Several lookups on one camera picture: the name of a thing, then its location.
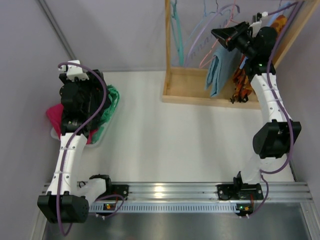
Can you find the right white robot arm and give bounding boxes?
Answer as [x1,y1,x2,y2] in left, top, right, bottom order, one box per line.
[211,21,302,188]

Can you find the pink hanger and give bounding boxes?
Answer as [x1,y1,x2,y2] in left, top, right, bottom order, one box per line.
[198,6,237,69]

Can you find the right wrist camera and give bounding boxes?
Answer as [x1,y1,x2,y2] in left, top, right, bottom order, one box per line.
[250,11,269,28]

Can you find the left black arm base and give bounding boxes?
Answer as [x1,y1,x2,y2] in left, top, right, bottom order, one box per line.
[96,183,129,201]

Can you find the pink garment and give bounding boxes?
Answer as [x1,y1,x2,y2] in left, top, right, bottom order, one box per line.
[45,103,94,146]

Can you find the white plastic basket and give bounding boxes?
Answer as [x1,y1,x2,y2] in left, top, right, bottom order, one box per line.
[50,109,117,149]

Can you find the aluminium mounting rail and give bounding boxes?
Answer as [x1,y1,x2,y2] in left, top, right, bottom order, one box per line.
[112,182,313,203]

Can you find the orange patterned trousers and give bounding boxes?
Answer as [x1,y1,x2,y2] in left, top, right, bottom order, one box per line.
[230,14,288,104]

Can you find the slotted cable duct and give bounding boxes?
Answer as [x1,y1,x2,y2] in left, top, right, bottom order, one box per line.
[89,202,252,214]

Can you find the teal hanger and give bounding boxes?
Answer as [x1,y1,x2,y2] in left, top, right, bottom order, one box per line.
[170,0,185,67]

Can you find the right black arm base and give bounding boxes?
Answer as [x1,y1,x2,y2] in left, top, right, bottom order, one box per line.
[217,183,264,201]

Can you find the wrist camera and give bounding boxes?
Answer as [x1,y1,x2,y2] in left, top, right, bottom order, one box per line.
[250,11,269,28]
[59,64,89,82]

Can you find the green garment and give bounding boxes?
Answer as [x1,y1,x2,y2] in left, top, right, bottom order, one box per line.
[91,84,120,138]

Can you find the light blue trousers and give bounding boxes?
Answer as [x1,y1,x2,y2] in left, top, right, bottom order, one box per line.
[205,46,242,97]

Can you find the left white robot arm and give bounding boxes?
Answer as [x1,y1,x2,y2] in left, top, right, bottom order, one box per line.
[37,69,114,224]

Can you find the black trousers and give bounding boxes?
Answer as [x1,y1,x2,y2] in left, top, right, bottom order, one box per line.
[84,69,111,132]

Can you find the lilac hanger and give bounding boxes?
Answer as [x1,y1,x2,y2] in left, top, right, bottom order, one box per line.
[183,0,241,68]

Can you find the light blue hanger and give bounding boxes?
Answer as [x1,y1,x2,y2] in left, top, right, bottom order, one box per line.
[183,0,220,67]

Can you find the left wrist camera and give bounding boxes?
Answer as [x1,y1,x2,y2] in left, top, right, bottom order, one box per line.
[59,64,89,82]

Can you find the wooden clothes rack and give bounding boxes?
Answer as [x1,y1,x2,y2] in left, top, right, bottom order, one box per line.
[162,0,320,110]

